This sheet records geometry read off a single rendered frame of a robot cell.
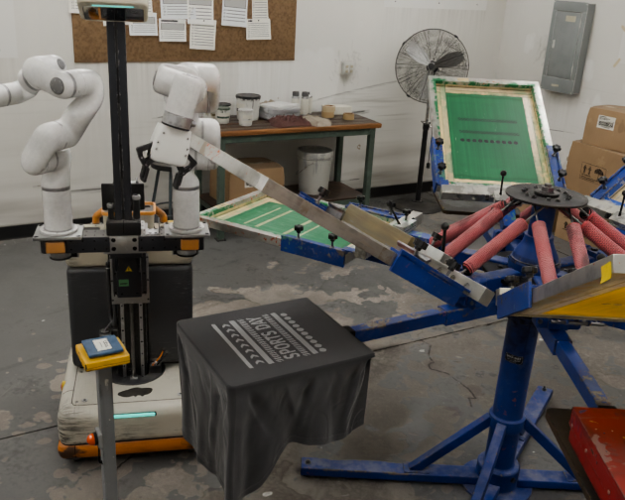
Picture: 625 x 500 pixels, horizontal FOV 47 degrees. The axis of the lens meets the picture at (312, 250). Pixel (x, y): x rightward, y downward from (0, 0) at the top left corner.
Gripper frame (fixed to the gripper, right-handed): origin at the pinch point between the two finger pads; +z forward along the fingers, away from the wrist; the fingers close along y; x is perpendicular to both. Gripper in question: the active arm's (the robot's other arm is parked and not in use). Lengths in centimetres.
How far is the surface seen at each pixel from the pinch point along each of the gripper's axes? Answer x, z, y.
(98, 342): -14, 54, 0
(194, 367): -5, 56, -29
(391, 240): 11, 1, -74
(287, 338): 3, 40, -53
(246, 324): -11, 42, -46
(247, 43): -379, -56, -190
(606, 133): -200, -76, -427
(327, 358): 19, 38, -58
